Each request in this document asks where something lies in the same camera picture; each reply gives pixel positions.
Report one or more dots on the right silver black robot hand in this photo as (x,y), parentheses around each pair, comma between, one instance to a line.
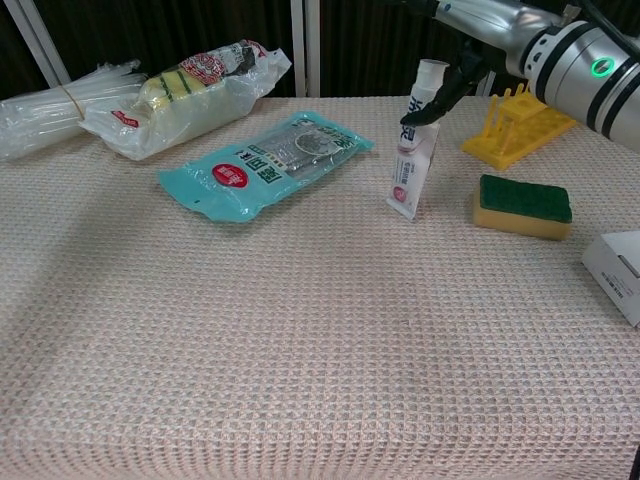
(490,20)

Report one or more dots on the white frame post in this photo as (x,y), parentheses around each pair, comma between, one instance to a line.
(35,40)
(305,45)

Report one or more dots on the clear plastic sleeve bundle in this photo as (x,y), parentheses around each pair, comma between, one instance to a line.
(40,112)

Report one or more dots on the beige waffle tablecloth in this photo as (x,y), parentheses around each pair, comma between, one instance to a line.
(300,325)

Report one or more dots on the teal plastic product package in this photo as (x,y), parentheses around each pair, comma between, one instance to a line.
(260,170)

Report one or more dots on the tan rubber band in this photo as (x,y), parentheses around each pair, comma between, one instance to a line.
(75,102)

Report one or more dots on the yellow plastic rack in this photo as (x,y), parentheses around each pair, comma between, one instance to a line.
(520,135)

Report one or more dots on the dark green curtain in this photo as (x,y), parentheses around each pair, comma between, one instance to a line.
(175,25)

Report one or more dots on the red printed scourer packet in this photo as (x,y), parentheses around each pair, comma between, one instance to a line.
(205,62)

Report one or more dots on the white cardboard box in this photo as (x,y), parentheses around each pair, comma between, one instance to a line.
(615,270)

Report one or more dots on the clear plastic shopping bag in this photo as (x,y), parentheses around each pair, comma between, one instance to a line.
(200,120)

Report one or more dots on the yellow green sponge pack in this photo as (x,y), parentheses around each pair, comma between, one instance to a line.
(170,87)

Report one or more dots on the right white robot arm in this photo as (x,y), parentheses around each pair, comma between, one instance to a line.
(590,85)

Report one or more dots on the white pink toothpaste tube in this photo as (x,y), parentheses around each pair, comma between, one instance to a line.
(407,180)

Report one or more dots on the green yellow scrub sponge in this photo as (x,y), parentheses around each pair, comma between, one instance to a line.
(520,200)

